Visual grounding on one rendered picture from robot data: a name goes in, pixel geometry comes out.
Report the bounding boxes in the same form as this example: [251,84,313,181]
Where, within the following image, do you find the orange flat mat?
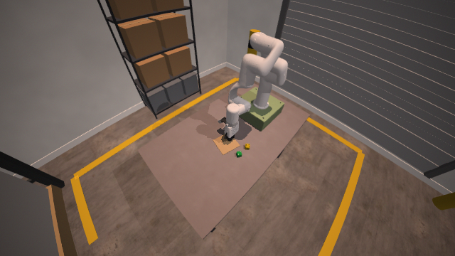
[213,135,240,155]

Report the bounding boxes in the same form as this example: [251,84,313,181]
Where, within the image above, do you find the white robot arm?
[218,32,288,127]

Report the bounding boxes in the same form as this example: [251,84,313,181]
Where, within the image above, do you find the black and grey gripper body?
[225,122,239,138]

